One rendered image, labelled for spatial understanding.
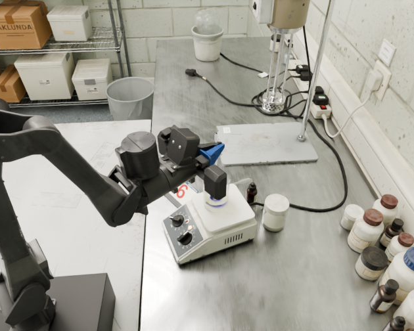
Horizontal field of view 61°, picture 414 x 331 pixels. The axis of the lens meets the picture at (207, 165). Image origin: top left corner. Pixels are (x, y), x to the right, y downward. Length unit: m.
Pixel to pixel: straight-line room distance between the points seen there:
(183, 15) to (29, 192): 2.26
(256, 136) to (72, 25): 1.96
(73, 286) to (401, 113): 0.88
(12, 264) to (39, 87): 2.52
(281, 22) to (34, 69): 2.31
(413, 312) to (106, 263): 0.64
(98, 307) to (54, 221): 0.36
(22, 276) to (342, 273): 0.65
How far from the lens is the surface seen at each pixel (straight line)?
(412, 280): 0.82
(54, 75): 2.96
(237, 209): 0.84
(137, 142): 0.58
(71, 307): 0.73
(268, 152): 1.12
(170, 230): 0.87
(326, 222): 0.97
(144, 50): 3.19
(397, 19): 1.11
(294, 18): 0.93
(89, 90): 2.93
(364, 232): 0.88
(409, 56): 1.05
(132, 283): 0.84
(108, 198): 0.59
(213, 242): 0.82
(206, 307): 0.80
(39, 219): 1.02
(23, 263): 0.61
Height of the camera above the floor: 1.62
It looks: 42 degrees down
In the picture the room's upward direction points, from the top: straight up
